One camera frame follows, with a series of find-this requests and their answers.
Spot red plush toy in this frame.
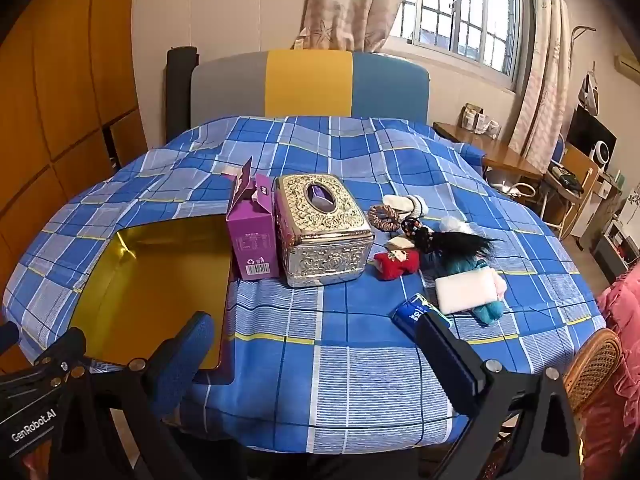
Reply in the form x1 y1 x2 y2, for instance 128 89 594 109
374 249 421 281

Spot blue tissue packet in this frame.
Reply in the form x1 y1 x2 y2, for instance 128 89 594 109
391 294 448 338

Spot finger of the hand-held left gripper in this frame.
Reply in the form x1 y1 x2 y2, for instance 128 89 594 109
0 321 21 356
30 327 88 376

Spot long patterned curtain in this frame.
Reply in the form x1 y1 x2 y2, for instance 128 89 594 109
507 0 573 173

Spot wooden desk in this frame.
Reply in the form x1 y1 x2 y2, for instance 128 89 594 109
432 121 546 186

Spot barred window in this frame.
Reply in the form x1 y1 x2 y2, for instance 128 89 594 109
400 0 533 91

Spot grey yellow blue chair back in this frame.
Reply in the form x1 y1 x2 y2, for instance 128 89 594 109
190 50 432 123

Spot silver ornate tissue box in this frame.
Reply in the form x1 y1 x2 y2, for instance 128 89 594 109
274 173 376 288

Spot white towel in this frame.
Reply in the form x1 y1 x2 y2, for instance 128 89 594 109
435 267 496 313

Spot white sock with blue band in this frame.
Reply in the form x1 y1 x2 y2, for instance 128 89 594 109
382 194 431 218

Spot gold metal tray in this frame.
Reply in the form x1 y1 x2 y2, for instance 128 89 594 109
67 215 238 386

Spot paper packets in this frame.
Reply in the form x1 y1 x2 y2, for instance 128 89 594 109
460 103 483 131

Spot white cotton stuffing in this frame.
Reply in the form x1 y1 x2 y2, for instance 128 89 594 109
440 215 473 235

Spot brown scrunchie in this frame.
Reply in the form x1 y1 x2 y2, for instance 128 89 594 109
368 205 401 231

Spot red quilt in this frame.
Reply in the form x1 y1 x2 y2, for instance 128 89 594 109
582 265 640 476

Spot wooden wardrobe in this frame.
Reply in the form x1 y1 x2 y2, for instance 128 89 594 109
0 0 151 361

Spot rattan chair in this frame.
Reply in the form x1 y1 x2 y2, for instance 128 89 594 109
565 330 623 416

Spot black feather hairpiece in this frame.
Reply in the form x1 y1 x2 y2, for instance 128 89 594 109
417 227 501 263

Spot black monitor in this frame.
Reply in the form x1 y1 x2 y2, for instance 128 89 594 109
567 105 618 161

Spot black rolled mat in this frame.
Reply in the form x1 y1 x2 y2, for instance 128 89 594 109
166 46 199 143

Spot short patterned curtain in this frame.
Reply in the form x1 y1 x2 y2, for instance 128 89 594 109
295 0 413 53

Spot teal fluffy sock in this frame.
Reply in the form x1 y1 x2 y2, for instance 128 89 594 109
470 300 503 325
435 254 483 278

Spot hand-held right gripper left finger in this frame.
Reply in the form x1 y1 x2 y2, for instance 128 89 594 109
47 311 246 480

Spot blue checked tablecloth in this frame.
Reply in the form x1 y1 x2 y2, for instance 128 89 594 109
2 115 608 456

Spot purple carton box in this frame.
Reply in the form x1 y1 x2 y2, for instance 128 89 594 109
226 157 281 281

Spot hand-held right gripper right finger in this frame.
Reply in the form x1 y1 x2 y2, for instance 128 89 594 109
415 312 583 480

